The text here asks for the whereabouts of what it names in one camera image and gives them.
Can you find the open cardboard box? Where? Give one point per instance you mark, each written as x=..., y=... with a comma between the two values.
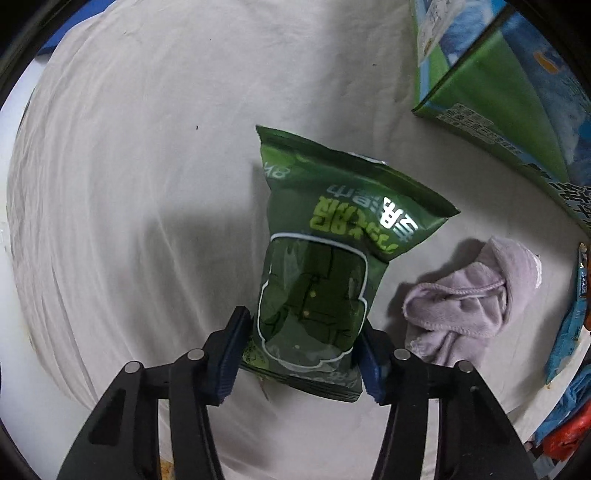
x=486, y=72

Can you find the red plastic bag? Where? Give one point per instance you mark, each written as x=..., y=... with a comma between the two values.
x=562, y=443

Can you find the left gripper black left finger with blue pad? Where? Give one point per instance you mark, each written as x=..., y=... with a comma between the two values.
x=119, y=439

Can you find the blue Nestle powder pouch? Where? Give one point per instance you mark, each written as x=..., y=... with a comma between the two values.
x=569, y=332

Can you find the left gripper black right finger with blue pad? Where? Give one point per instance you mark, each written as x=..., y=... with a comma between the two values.
x=475, y=438

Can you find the blue cloth on floor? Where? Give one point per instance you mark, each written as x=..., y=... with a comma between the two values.
x=573, y=399

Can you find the green snack bag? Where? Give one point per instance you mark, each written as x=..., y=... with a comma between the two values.
x=336, y=220

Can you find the lilac towel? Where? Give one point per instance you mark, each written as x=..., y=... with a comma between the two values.
x=456, y=317

